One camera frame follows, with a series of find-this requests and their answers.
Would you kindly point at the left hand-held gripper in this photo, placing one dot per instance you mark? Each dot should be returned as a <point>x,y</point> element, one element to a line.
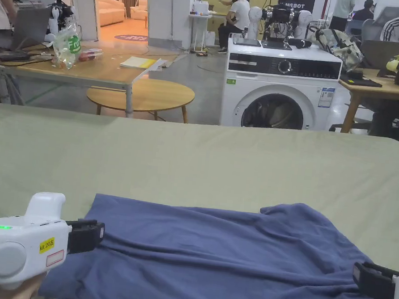
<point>27,241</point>

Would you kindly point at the dark blue shirt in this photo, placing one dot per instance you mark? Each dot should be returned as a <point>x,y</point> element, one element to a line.
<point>215,259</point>

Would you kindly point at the person's left hand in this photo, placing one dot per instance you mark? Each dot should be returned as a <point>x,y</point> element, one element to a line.
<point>6,295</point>

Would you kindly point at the bed with pale green sheet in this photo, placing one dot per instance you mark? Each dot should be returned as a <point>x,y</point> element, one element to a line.
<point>184,158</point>

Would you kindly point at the cream sofa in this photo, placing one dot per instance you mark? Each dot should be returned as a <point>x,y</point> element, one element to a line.
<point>109,9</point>

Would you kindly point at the white washing machine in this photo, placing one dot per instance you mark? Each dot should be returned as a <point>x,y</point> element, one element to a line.
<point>242,89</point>

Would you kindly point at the black robot with white heads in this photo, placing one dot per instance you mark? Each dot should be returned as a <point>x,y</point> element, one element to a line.
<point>283,17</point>

